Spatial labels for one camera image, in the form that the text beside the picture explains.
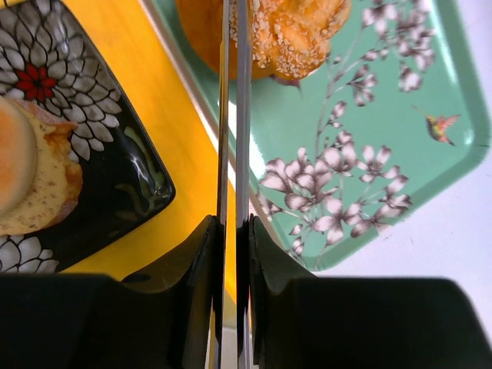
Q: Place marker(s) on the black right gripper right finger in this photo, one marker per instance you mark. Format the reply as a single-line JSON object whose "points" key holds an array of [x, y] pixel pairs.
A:
{"points": [[303, 321]]}

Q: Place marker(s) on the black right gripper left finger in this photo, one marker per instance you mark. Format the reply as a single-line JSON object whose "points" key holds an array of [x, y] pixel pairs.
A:
{"points": [[157, 317]]}

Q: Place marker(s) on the brown bread loaf slice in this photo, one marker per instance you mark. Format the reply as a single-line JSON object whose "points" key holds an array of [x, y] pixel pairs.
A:
{"points": [[57, 183]]}

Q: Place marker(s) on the small glazed orange donut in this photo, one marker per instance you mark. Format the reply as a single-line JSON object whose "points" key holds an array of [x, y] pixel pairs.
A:
{"points": [[18, 156]]}

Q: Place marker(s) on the sugared twisted ring bread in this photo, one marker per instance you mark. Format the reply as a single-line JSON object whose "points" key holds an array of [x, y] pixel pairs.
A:
{"points": [[289, 38]]}

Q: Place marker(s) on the green floral tray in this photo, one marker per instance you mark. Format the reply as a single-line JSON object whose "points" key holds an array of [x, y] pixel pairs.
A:
{"points": [[393, 117]]}

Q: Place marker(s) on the yellow cartoon placemat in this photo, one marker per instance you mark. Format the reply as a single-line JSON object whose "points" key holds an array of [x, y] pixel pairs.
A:
{"points": [[124, 34]]}

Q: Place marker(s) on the black floral square plate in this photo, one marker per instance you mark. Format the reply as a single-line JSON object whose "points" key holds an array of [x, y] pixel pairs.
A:
{"points": [[47, 58]]}

